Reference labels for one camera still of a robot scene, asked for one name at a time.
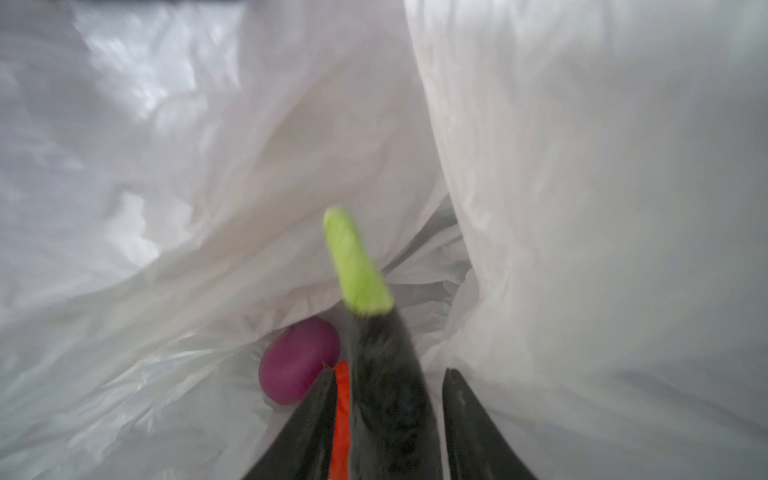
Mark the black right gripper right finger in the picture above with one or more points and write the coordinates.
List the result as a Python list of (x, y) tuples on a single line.
[(476, 448)]

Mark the red tomato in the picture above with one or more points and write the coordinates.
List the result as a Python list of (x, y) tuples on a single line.
[(339, 465)]

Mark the white plastic grocery bag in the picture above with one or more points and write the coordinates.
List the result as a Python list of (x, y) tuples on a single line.
[(568, 198)]

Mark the dark eggplant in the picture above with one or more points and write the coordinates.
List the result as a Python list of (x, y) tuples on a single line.
[(393, 426)]

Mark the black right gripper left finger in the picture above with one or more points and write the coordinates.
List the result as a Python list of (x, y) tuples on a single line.
[(303, 448)]

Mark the purple sweet potato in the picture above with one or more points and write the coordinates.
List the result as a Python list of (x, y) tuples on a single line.
[(293, 361)]

